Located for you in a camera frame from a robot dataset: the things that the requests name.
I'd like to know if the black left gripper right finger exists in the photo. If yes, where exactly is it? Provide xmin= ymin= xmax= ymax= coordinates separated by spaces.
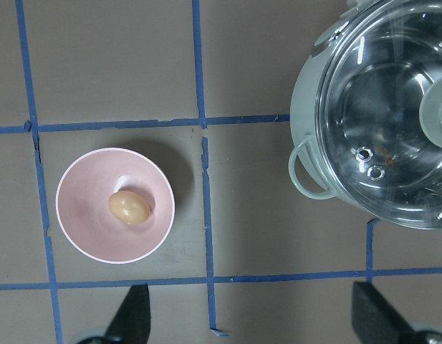
xmin=351 ymin=282 xmax=423 ymax=344

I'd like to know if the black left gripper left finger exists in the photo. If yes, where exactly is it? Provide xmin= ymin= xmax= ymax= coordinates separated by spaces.
xmin=104 ymin=285 xmax=150 ymax=344

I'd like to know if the beige egg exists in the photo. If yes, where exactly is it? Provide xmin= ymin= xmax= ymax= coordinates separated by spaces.
xmin=108 ymin=190 xmax=150 ymax=225

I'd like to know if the glass pot lid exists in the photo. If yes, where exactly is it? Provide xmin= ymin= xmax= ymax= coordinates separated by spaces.
xmin=314 ymin=0 xmax=442 ymax=230

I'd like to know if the pale green electric pot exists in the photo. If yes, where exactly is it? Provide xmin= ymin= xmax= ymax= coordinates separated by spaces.
xmin=288 ymin=0 xmax=442 ymax=230

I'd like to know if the pink ceramic bowl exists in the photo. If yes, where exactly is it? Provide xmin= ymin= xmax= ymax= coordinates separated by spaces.
xmin=55 ymin=148 xmax=175 ymax=264

